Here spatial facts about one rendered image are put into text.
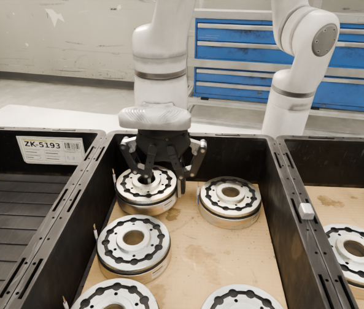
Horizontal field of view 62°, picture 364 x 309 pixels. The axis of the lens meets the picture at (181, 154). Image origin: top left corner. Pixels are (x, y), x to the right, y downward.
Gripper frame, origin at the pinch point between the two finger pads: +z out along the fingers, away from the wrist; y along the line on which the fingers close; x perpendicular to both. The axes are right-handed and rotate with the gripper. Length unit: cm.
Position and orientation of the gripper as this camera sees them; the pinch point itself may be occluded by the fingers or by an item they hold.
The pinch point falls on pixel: (165, 185)
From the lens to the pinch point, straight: 51.5
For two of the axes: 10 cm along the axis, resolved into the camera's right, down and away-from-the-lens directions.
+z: 0.1, 8.5, 5.2
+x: -0.9, 5.2, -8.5
